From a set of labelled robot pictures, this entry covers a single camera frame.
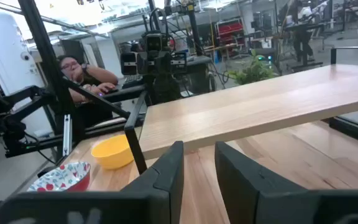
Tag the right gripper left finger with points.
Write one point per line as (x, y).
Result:
(163, 193)

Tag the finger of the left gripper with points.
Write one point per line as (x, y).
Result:
(145, 63)
(166, 63)

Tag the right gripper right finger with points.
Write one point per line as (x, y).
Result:
(244, 193)

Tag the yellow plastic mini bowl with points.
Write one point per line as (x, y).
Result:
(112, 154)

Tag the floral patterned mini bowl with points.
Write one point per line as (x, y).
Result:
(61, 179)

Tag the person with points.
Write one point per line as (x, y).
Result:
(98, 74)
(301, 37)

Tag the red storage rack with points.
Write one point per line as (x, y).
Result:
(228, 29)

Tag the small green potted plant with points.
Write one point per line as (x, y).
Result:
(253, 73)

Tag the wooden shelf riser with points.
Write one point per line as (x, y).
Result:
(244, 109)

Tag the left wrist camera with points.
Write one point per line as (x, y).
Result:
(153, 42)

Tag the black aluminium rig frame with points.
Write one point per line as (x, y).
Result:
(41, 46)

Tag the silver aluminium bracket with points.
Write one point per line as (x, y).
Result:
(67, 137)

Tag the black articulated mount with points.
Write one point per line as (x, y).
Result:
(11, 129)

